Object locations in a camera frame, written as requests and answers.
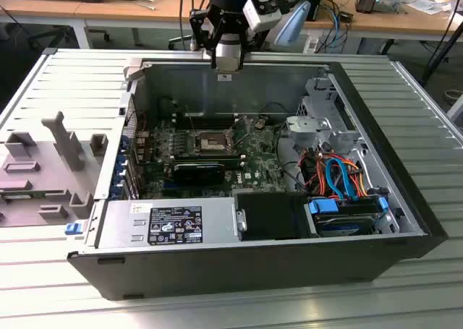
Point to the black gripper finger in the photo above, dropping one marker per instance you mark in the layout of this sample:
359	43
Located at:
195	21
249	39

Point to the silver CPU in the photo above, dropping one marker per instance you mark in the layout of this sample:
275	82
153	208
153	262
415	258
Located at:
228	64

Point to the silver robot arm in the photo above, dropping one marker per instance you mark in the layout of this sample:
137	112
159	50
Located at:
228	45

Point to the CPU socket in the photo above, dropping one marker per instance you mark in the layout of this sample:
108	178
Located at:
211	142

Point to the pale blue teach pendant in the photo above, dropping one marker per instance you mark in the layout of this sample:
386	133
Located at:
294	25

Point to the white power strip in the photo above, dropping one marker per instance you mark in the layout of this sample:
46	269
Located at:
310	46

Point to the black box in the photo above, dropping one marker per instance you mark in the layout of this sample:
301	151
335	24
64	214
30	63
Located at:
314	3

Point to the wooden office desk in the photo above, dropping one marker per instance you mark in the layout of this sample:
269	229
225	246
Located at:
108	9
398	21

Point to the black case fan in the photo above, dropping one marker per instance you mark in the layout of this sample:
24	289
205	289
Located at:
166	106

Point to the metal drive cage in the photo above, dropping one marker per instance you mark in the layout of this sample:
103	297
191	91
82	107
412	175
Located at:
307	124

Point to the green motherboard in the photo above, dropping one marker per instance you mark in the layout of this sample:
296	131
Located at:
260	159

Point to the green RAM stick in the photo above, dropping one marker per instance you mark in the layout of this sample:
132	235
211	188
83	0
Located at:
206	160

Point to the grey desktop device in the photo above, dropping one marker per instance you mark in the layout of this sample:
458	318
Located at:
380	3

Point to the black graphics card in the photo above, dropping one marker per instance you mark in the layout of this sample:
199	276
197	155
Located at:
199	175

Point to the black office chair base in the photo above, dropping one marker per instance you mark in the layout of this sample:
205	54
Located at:
47	36

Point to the black plastic shroud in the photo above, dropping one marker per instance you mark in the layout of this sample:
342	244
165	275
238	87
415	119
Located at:
271	217

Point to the white paper sheets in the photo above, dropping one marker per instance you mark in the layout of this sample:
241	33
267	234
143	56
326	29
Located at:
428	5

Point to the hard disk in blue carrier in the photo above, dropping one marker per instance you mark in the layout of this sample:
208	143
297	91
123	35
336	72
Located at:
323	208

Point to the black tripod leg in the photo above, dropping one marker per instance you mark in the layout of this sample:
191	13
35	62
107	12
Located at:
440	54

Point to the grey parts rack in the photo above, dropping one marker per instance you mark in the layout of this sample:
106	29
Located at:
43	170

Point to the silver power supply unit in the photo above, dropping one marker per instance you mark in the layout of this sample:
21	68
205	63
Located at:
119	231

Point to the black PC case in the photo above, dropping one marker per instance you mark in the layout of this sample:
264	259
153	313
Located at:
235	271

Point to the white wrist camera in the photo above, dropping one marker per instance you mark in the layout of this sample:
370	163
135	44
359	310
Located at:
262	16

